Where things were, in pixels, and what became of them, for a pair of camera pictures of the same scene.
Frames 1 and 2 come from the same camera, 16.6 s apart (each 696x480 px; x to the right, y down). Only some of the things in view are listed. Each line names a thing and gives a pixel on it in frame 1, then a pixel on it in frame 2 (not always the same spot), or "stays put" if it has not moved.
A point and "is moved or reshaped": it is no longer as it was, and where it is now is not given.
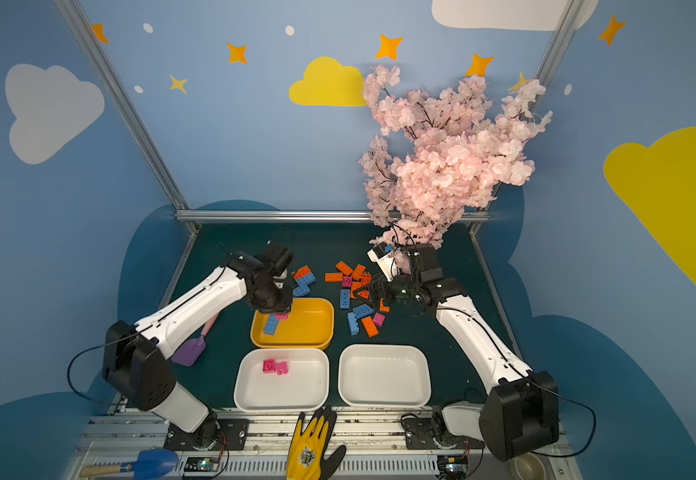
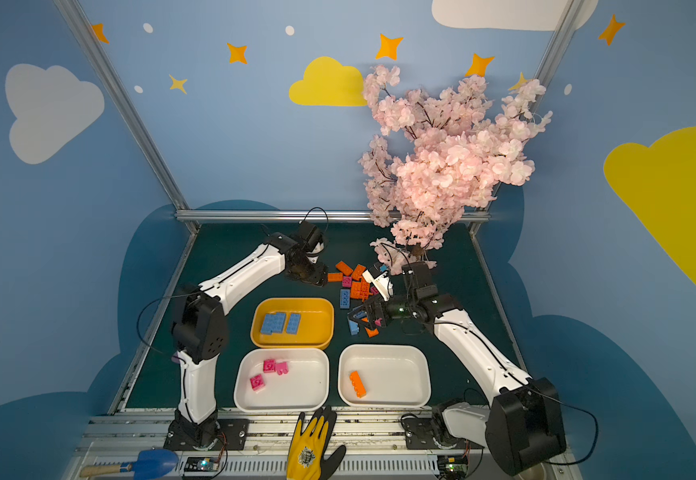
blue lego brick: [271, 324] stays put
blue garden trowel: [148, 464] stays put
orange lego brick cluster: [301, 272] is moved or reshaped
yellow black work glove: [306, 458] stays put
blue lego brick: [303, 288] to [293, 323]
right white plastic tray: [384, 376] stays put
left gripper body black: [279, 298] to [310, 272]
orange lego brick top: [343, 268] stays put
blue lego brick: [344, 298] stays put
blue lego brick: [303, 282] is moved or reshaped
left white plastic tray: [305, 388] stays put
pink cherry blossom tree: [444, 154] stays put
